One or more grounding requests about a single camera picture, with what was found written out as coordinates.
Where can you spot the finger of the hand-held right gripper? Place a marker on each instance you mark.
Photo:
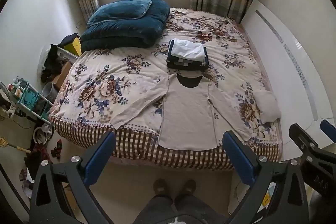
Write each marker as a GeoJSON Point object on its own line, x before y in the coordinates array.
{"type": "Point", "coordinates": [302, 138]}
{"type": "Point", "coordinates": [329, 129]}

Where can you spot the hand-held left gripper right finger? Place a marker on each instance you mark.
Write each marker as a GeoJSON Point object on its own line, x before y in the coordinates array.
{"type": "Point", "coordinates": [237, 154]}

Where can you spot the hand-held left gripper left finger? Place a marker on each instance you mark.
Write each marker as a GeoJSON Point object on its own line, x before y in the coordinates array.
{"type": "Point", "coordinates": [101, 154]}

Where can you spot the beige long-sleeve shirt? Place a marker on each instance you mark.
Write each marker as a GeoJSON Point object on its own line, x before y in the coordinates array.
{"type": "Point", "coordinates": [187, 113]}

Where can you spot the pile of black clothes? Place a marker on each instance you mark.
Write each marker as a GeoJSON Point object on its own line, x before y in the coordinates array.
{"type": "Point", "coordinates": [52, 64]}

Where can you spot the stack of folded clothes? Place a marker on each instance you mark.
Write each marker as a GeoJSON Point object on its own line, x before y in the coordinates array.
{"type": "Point", "coordinates": [183, 64]}

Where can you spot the white folded cloth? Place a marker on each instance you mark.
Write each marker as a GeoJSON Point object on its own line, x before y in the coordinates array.
{"type": "Point", "coordinates": [267, 106]}

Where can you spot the person's right shoe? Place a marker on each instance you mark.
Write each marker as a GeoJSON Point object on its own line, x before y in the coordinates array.
{"type": "Point", "coordinates": [189, 186]}

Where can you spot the person's shoe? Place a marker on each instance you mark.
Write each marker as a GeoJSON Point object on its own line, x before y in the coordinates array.
{"type": "Point", "coordinates": [160, 187]}
{"type": "Point", "coordinates": [189, 186]}

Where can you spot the dark red clothing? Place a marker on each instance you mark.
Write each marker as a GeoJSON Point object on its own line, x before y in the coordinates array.
{"type": "Point", "coordinates": [38, 158]}

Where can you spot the person's left shoe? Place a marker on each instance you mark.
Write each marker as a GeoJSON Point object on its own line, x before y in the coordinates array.
{"type": "Point", "coordinates": [160, 187]}

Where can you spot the bed with floral cover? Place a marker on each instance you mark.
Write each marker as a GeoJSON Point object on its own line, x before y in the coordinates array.
{"type": "Point", "coordinates": [110, 87]}

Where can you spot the white headboard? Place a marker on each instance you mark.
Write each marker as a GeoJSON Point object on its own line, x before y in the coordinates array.
{"type": "Point", "coordinates": [288, 61]}

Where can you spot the person's dark grey pants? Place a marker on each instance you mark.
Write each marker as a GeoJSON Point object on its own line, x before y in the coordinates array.
{"type": "Point", "coordinates": [181, 209]}

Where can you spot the grey bucket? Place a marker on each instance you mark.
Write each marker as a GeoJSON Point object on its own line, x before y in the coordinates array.
{"type": "Point", "coordinates": [49, 90]}

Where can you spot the teal storage rack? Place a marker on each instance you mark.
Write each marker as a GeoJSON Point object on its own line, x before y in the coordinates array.
{"type": "Point", "coordinates": [30, 100]}

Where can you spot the cardboard box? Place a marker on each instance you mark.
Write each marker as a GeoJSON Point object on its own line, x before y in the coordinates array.
{"type": "Point", "coordinates": [63, 73]}

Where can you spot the white perforated basket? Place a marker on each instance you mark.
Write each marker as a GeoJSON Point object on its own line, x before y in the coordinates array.
{"type": "Point", "coordinates": [65, 54]}

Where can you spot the yellow box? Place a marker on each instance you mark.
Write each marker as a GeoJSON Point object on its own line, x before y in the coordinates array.
{"type": "Point", "coordinates": [74, 47]}

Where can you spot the white folded garment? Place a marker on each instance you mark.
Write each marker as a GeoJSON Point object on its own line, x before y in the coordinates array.
{"type": "Point", "coordinates": [189, 49]}

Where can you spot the folded teal duvet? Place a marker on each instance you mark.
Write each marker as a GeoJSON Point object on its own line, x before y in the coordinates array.
{"type": "Point", "coordinates": [123, 29]}

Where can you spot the teal velvet pillow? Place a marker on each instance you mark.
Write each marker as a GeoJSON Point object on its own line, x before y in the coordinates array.
{"type": "Point", "coordinates": [120, 10]}

